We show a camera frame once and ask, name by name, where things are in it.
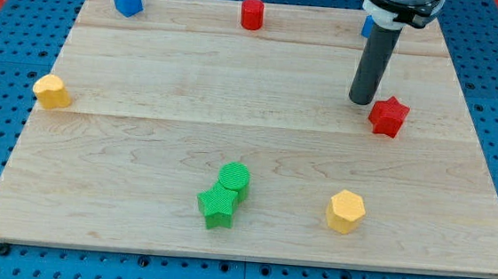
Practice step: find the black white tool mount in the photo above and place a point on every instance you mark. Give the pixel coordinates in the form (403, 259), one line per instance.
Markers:
(396, 14)

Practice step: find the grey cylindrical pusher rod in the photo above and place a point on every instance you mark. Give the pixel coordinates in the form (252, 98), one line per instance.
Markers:
(377, 52)

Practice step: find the red star block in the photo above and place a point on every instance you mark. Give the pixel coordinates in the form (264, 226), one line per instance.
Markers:
(388, 116)

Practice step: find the wooden board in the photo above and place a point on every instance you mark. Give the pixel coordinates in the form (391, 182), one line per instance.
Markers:
(161, 101)

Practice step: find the green star block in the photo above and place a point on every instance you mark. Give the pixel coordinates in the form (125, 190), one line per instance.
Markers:
(218, 206)

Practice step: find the blue block behind tool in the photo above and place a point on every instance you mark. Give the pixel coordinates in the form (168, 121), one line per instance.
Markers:
(367, 26)

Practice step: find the red cylinder block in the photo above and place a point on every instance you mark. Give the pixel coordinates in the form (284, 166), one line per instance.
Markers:
(252, 14)

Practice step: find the yellow hexagon block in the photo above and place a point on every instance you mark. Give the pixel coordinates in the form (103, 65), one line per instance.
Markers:
(345, 211)

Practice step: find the green cylinder block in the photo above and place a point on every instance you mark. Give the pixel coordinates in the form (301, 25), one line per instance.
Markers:
(235, 176)

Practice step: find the yellow heart block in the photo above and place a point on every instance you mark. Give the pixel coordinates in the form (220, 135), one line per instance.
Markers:
(51, 92)

